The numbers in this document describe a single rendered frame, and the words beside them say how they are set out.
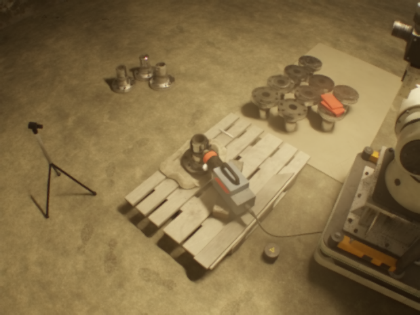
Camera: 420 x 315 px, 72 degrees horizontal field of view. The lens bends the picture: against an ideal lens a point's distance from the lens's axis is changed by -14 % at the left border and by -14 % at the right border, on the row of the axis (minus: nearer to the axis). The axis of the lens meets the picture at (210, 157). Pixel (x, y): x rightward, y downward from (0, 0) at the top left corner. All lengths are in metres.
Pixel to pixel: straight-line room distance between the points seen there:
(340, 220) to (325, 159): 0.87
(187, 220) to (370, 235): 1.17
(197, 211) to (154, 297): 0.64
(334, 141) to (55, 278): 2.50
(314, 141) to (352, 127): 0.48
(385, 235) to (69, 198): 2.26
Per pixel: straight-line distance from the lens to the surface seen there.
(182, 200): 2.28
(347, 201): 2.22
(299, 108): 2.88
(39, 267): 2.46
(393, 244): 2.16
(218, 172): 2.09
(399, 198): 1.94
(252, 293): 2.13
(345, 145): 3.05
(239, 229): 2.13
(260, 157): 2.55
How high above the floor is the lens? 2.00
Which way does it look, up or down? 47 degrees down
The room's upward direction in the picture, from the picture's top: straight up
